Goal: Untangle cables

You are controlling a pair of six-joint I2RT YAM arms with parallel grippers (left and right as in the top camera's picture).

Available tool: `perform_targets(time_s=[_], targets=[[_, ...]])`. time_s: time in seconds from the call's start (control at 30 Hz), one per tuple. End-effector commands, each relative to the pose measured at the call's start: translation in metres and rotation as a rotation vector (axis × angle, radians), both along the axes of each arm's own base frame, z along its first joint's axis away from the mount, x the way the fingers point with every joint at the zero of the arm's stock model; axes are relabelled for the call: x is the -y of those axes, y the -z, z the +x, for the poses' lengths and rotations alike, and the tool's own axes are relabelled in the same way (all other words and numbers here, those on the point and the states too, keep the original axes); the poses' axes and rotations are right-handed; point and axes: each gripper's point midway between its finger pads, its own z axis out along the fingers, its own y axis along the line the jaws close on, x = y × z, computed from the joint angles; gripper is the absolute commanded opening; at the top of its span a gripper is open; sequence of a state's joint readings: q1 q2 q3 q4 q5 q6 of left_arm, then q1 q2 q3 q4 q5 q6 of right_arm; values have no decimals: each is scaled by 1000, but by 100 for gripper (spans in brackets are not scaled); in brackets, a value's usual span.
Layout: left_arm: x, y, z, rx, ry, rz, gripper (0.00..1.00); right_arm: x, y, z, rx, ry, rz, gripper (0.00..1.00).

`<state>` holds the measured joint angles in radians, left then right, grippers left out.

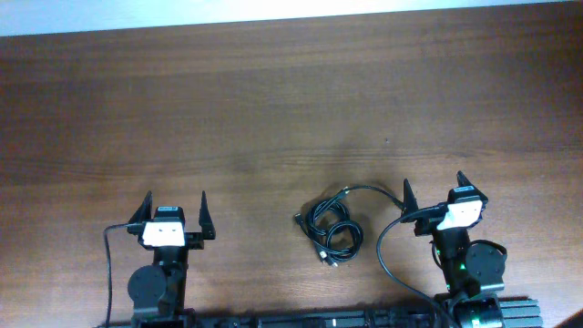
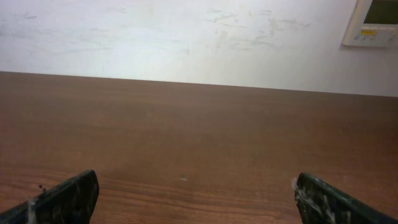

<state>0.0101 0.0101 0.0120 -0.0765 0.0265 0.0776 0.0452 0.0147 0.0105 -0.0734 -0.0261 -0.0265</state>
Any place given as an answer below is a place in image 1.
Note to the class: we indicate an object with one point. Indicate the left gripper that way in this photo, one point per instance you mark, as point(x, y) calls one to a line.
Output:
point(195, 241)

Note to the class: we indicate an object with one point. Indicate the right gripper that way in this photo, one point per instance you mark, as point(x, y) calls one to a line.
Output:
point(429, 224)

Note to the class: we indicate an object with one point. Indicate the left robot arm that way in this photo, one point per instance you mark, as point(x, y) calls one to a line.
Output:
point(158, 290)

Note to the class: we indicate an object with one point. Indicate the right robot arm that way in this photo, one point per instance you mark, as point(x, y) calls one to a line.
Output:
point(473, 270)

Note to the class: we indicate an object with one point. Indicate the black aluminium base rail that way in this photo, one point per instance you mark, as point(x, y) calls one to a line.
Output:
point(523, 313)

